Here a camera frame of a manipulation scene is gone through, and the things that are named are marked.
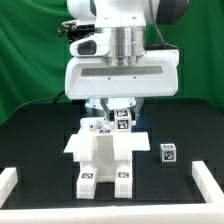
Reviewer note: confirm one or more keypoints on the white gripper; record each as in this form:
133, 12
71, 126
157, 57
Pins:
155, 74

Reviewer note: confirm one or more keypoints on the white chair back part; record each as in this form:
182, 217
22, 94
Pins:
100, 125

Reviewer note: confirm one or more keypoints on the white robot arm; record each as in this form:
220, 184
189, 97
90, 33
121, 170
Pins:
111, 65

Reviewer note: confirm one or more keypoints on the white sheet with tags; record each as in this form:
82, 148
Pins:
140, 141

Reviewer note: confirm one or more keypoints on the green backdrop curtain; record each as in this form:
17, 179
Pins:
33, 57

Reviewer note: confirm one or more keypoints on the white block far left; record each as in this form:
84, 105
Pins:
8, 180

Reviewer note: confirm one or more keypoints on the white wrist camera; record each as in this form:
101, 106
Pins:
93, 46

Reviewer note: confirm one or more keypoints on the white frame border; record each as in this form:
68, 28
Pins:
209, 212

